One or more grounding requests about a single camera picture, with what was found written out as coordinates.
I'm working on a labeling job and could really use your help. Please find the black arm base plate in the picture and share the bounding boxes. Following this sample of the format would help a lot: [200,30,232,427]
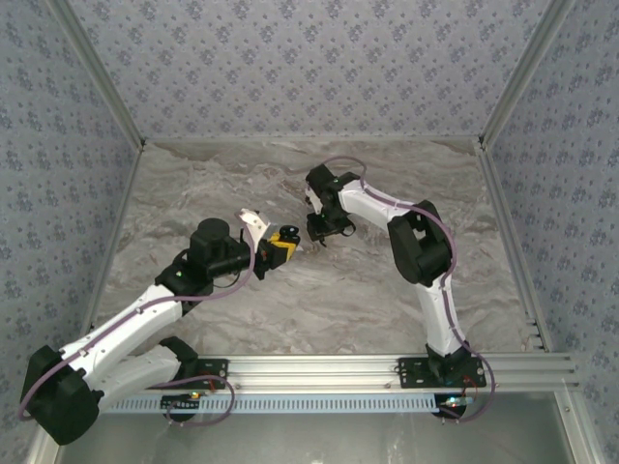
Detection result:
[181,358,229,390]
[398,357,487,391]

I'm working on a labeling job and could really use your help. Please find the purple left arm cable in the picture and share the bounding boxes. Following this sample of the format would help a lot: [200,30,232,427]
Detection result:
[17,224,257,429]

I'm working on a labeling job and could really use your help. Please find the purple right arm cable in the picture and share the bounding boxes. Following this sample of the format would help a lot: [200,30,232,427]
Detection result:
[321,155,498,424]

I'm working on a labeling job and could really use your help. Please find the aluminium frame corner post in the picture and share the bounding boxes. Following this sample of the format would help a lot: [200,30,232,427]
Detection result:
[477,0,579,147]
[47,0,147,147]

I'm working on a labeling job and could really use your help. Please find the slotted white cable duct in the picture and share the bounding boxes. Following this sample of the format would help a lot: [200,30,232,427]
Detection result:
[102,391,439,416]

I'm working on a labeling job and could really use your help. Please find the aluminium side rail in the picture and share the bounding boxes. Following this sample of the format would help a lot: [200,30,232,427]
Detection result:
[476,137,553,354]
[79,137,149,339]

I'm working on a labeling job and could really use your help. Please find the grey metal lower panel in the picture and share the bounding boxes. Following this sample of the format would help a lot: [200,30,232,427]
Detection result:
[55,391,579,464]

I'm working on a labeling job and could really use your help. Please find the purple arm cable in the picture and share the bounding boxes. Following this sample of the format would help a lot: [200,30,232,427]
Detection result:
[17,224,257,429]
[321,155,498,424]

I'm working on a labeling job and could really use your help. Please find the aluminium front rail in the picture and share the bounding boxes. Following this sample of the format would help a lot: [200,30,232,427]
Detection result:
[195,354,580,392]

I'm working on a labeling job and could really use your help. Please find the small controller board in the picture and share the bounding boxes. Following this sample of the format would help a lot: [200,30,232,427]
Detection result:
[162,391,203,413]
[434,393,473,418]

